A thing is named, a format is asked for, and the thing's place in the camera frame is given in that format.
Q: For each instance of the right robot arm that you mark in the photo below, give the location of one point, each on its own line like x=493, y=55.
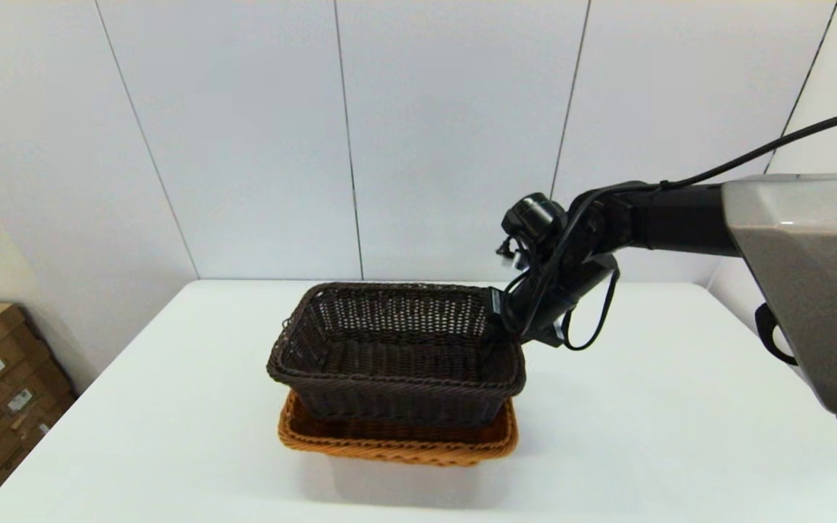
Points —
x=811, y=290

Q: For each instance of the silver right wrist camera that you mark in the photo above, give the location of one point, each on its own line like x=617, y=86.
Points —
x=514, y=258

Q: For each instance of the orange wicker basket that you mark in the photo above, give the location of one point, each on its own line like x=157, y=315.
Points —
x=389, y=447

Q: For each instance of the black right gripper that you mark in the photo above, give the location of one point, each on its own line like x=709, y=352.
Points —
x=556, y=290

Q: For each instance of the dark brown wicker basket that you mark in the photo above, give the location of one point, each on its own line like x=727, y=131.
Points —
x=389, y=403

